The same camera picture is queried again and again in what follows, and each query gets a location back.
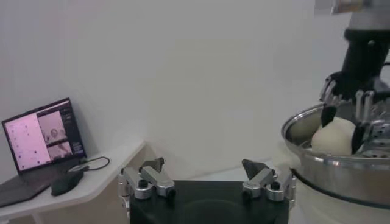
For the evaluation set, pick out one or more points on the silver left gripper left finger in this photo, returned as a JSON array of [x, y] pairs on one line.
[[158, 181]]

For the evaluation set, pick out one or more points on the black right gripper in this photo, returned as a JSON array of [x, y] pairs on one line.
[[362, 64]]

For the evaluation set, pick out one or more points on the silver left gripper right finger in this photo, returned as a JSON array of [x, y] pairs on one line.
[[259, 179]]

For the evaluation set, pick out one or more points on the white steamed baozi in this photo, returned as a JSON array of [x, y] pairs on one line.
[[333, 138]]

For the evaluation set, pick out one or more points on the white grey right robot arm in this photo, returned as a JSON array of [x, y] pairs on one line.
[[365, 15]]

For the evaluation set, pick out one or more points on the stainless steel steamer basket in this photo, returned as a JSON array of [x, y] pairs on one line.
[[329, 179]]

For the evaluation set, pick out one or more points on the white rectangular work table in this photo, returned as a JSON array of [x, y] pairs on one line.
[[225, 176]]

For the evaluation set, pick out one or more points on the white side table with mouse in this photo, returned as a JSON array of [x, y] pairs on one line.
[[100, 179]]

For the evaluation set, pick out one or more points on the cream electric cooker pot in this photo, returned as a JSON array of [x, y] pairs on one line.
[[320, 211]]

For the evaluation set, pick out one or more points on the black computer mouse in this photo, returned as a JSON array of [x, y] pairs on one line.
[[67, 182]]

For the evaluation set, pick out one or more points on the black laptop with pink screen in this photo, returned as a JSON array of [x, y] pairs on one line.
[[30, 143]]

